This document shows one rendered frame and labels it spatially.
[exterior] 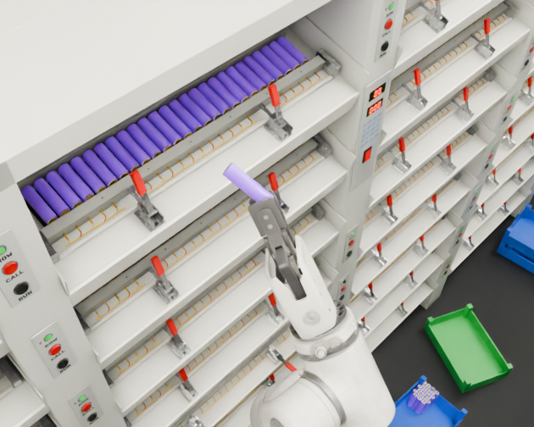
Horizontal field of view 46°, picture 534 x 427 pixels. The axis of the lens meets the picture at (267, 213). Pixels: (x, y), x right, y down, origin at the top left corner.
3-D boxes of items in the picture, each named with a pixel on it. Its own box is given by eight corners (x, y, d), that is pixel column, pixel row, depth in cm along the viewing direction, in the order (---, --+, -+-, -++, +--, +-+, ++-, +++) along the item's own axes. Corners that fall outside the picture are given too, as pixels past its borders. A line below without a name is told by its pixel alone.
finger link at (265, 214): (270, 264, 72) (246, 214, 70) (270, 254, 75) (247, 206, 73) (296, 254, 71) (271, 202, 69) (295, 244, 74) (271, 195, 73)
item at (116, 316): (342, 181, 131) (364, 144, 119) (100, 371, 104) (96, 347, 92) (276, 117, 136) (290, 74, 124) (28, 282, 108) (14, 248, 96)
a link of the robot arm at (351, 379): (280, 357, 81) (330, 315, 85) (321, 435, 84) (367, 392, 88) (319, 372, 73) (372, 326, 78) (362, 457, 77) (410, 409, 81)
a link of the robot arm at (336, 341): (299, 372, 75) (288, 352, 75) (296, 335, 84) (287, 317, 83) (364, 346, 74) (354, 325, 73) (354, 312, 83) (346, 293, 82)
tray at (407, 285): (439, 265, 239) (455, 250, 227) (333, 368, 212) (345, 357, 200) (400, 227, 244) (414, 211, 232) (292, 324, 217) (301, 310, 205)
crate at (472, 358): (507, 376, 243) (514, 367, 237) (462, 393, 239) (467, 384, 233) (466, 313, 261) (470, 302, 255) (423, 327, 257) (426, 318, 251)
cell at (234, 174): (230, 163, 74) (272, 197, 75) (220, 175, 73) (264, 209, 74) (233, 161, 72) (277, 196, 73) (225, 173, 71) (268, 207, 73)
